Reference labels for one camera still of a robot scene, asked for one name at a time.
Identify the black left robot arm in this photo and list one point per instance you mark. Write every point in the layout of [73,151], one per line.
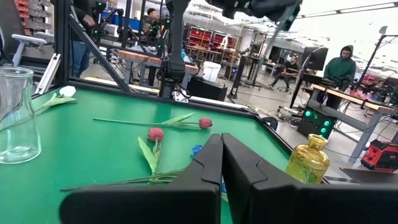
[177,46]

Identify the shelf with red bins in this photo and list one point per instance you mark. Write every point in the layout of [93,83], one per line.
[199,39]

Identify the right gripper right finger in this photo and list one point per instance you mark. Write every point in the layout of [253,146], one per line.
[280,205]

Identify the blue artificial flower bunch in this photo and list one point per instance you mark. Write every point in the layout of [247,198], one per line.
[196,150]

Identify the black box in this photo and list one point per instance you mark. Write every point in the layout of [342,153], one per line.
[206,90]

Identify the red tool case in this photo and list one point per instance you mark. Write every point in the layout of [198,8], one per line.
[381,155]

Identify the wooden top workbench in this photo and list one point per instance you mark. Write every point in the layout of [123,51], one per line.
[140,57]

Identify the white metal stand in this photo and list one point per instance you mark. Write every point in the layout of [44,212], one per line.
[28,40]

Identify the silver aluminium bracket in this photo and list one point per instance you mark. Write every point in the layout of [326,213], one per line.
[48,74]

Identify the white artificial tulip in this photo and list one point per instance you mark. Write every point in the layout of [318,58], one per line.
[67,91]

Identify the clear glass vase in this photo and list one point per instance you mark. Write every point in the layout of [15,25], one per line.
[18,130]

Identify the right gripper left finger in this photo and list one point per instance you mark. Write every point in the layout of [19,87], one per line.
[174,205]

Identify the computer tower green lights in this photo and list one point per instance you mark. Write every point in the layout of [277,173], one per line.
[315,124]

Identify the green table mat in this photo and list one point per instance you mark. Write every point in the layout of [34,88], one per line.
[93,149]

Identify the wooden top desk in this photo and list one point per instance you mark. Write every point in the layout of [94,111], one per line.
[351,99]

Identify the white plastic bin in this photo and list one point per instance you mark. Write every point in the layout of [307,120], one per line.
[211,71]

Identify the black monitor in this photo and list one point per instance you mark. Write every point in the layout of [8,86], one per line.
[317,59]

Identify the yellow glass vase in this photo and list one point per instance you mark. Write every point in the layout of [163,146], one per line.
[308,165]

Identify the wall rack red bins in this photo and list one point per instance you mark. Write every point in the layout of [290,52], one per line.
[23,9]

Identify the red artificial tulip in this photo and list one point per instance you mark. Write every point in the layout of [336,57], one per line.
[205,123]
[155,134]

